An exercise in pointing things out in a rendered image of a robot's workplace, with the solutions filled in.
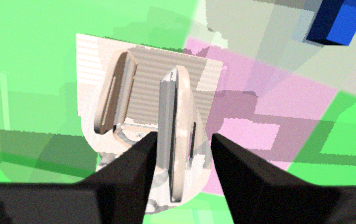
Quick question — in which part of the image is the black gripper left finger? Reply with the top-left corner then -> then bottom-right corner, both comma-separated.
0,131 -> 158,224

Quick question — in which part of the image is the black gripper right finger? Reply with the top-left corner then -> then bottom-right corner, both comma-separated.
211,133 -> 356,224

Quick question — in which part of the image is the blue rectangular block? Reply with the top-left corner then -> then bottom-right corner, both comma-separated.
306,0 -> 356,46

